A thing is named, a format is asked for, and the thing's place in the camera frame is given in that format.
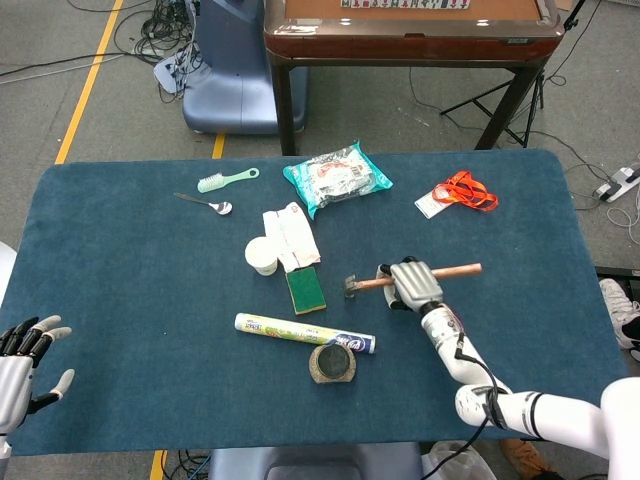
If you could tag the white paper cup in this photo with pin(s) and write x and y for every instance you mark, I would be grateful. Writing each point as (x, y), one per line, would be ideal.
(261, 256)

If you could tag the black tripod stand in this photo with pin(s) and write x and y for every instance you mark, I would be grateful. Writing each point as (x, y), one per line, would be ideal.
(520, 100)

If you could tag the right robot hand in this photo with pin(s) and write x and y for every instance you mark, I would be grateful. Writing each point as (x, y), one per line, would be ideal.
(412, 285)

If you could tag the round stone ashtray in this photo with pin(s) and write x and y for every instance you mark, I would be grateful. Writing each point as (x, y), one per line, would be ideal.
(333, 363)

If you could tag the clear plastic bag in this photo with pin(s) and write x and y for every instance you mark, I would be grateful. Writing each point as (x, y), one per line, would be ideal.
(450, 462)

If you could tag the green plastic brush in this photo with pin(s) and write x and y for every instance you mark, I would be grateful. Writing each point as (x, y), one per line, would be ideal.
(225, 180)

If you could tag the metal spoon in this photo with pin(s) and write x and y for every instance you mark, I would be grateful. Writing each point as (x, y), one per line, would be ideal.
(207, 203)

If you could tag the white sneaker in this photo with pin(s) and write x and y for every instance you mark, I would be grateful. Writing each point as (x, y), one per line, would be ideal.
(619, 312)

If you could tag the white plastic wrap roll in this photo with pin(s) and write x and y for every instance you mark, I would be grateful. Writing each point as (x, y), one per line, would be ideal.
(300, 331)

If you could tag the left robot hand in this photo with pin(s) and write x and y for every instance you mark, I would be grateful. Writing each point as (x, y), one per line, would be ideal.
(14, 372)

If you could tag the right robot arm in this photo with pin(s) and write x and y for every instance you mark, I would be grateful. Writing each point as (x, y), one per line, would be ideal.
(500, 380)

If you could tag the row of mahjong tiles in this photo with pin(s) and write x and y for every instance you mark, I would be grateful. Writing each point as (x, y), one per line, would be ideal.
(405, 4)

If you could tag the brown mahjong table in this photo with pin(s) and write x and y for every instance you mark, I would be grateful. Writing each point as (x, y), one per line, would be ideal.
(410, 35)

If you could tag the white power strip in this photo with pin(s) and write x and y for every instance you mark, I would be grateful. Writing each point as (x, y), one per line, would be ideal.
(619, 182)

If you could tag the blue table cloth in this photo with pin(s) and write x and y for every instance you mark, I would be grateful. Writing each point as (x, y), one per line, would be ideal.
(150, 300)

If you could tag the white folded carton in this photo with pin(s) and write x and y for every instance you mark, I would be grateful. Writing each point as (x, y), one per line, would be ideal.
(292, 240)

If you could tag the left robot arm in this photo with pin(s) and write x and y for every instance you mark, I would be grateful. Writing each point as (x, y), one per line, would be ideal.
(4, 447)

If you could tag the grey robot torso base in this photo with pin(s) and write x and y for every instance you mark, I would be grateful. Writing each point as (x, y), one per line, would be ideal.
(315, 462)

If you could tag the teal snack packet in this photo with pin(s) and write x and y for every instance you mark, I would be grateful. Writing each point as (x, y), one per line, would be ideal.
(336, 179)

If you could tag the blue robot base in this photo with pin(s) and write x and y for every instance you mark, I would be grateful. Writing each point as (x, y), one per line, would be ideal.
(235, 75)

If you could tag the green yellow sponge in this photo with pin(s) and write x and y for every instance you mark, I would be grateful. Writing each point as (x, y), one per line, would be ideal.
(305, 290)

